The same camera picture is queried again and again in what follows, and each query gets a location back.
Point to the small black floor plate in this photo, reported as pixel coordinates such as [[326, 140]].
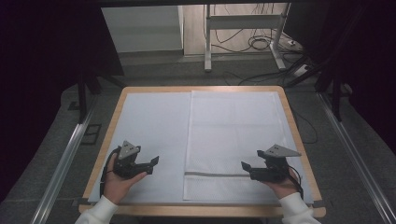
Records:
[[73, 106]]

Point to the white metal desk frame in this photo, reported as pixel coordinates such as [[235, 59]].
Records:
[[241, 22]]

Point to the person's left hand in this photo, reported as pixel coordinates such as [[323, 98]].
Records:
[[118, 186]]

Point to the black floor outlet plate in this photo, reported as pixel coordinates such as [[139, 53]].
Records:
[[91, 134]]

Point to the white table mat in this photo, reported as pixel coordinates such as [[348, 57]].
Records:
[[149, 124]]

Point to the dark curtain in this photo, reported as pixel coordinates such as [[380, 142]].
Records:
[[37, 77], [367, 62]]

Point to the white power strip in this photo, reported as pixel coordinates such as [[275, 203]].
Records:
[[301, 70]]

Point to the black metal stand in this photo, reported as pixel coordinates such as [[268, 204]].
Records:
[[82, 99], [336, 99]]

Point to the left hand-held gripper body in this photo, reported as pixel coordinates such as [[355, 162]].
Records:
[[126, 166]]

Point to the white cabinet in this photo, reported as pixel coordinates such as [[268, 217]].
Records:
[[143, 29]]

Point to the wooden table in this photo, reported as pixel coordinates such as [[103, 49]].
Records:
[[202, 211]]

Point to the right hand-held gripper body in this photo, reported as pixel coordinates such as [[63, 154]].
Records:
[[275, 169]]

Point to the person's right hand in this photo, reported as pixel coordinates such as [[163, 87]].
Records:
[[285, 188]]

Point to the white cloth towel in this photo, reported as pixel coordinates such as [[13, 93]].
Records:
[[230, 130]]

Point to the grey tape piece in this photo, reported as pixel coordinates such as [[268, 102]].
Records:
[[81, 201], [319, 204]]

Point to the metal floor rail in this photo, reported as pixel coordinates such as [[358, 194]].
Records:
[[62, 168], [358, 161]]

